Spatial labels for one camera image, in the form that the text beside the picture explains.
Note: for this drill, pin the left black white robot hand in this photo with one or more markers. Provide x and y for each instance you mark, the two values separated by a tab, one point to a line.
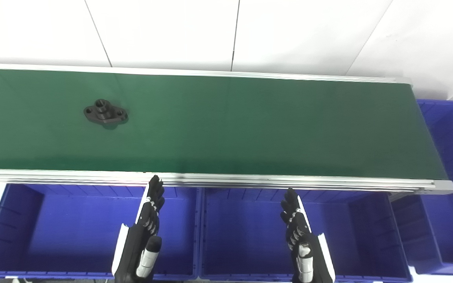
134	247

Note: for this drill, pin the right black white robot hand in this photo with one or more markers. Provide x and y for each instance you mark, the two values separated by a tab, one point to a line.
315	255

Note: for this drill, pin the black flanged machine part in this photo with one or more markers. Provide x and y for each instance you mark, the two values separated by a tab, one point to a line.
104	113

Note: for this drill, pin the green conveyor belt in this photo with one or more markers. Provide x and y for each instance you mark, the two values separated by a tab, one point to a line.
226	181
250	125

